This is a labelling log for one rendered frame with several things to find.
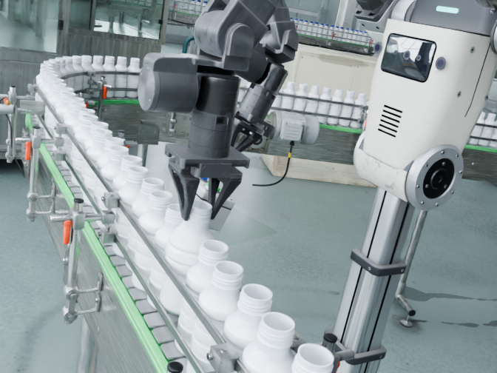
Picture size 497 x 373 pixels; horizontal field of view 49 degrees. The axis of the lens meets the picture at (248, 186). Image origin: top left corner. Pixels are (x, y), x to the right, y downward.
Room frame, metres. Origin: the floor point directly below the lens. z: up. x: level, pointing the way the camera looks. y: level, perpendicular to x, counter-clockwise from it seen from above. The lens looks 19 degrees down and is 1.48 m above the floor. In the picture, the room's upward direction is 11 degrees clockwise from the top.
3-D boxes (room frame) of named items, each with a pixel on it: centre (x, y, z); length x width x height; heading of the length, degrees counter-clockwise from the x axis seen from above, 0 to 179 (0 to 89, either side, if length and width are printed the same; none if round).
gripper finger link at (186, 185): (0.70, 0.07, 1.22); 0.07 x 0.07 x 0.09; 32
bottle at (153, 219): (0.81, 0.13, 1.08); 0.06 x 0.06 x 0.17
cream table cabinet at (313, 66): (5.27, -0.65, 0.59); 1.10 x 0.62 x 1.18; 104
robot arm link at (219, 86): (0.70, 0.07, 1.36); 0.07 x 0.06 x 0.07; 123
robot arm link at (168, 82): (0.68, 0.10, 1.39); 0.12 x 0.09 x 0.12; 123
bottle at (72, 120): (1.31, 0.45, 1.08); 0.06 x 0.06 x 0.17
